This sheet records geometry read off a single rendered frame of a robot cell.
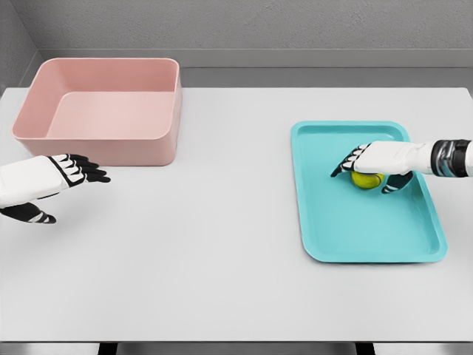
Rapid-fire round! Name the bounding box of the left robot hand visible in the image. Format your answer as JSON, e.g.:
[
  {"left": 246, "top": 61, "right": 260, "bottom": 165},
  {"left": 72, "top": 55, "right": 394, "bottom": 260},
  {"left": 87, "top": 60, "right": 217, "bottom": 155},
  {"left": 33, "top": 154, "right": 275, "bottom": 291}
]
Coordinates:
[{"left": 0, "top": 153, "right": 112, "bottom": 225}]

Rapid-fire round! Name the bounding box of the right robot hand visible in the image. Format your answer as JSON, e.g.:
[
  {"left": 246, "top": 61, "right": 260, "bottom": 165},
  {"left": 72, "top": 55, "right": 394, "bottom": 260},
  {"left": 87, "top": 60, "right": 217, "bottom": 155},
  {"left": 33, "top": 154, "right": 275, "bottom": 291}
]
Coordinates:
[{"left": 330, "top": 140, "right": 417, "bottom": 195}]

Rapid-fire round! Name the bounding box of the blue tray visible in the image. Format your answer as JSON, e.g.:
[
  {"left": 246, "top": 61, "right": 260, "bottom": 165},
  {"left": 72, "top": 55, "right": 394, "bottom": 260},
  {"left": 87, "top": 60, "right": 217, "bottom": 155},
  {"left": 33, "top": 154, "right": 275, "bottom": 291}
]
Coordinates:
[{"left": 289, "top": 120, "right": 449, "bottom": 265}]

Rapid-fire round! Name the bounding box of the pink basket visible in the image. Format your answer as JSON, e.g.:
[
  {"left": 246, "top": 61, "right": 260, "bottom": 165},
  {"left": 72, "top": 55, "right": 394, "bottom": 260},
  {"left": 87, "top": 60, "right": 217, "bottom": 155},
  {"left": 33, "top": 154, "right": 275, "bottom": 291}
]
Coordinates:
[{"left": 10, "top": 57, "right": 183, "bottom": 168}]

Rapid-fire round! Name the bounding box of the yellow-green tennis ball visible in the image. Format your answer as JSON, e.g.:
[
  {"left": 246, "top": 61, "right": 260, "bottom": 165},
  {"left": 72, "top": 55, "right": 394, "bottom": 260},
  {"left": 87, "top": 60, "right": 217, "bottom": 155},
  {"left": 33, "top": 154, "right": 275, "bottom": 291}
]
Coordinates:
[{"left": 350, "top": 171, "right": 385, "bottom": 191}]

